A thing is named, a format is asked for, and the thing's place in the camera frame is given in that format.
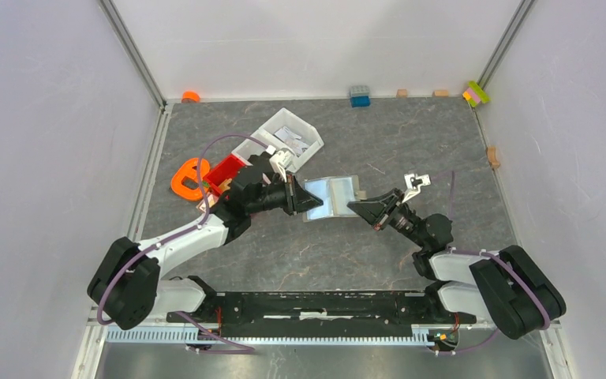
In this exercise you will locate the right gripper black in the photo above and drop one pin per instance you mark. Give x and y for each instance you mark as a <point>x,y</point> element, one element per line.
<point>376,210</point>

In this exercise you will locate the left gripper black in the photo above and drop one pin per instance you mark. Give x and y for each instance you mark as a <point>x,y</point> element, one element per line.
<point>297,199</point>

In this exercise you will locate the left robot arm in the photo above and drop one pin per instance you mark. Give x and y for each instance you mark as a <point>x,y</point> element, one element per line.
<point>127,286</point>

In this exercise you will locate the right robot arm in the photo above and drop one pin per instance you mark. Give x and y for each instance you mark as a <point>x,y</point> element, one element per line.
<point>503,286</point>

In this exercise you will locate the silver card in bin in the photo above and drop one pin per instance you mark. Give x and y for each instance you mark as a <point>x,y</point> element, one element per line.
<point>292,140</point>

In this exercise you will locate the white plastic bin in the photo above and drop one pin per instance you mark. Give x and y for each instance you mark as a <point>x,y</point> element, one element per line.
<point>284,117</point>

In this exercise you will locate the red plastic bin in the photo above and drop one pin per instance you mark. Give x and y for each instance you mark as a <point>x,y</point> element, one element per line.
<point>226,169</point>

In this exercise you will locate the wooden blocks in red bin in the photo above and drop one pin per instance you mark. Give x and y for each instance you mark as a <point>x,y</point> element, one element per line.
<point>212,194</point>

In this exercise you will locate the blue toy brick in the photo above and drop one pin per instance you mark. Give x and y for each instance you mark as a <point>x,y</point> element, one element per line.
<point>359,96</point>

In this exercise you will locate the orange tape dispenser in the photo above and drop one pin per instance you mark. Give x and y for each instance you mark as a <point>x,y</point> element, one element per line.
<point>188,179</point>

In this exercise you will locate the small wooden block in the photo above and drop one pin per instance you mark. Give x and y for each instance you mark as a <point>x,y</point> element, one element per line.
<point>402,93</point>

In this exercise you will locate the curved wooden piece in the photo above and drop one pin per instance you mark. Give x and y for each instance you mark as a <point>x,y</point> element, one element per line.
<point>491,153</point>

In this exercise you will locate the green pink toy bricks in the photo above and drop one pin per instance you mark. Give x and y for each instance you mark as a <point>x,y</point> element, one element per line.
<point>475,95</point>

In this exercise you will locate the orange round piece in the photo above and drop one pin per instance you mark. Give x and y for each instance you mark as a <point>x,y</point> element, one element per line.
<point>190,97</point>

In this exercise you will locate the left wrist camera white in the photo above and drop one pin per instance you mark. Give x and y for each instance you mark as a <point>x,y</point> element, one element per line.
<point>280,159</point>

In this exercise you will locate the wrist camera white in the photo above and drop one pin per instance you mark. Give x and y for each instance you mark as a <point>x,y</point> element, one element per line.
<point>280,159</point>
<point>414,184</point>

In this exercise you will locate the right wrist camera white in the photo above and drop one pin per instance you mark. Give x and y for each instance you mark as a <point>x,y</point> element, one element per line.
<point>414,184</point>

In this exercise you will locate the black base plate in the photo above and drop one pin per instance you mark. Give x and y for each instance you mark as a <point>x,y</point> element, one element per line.
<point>324,313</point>

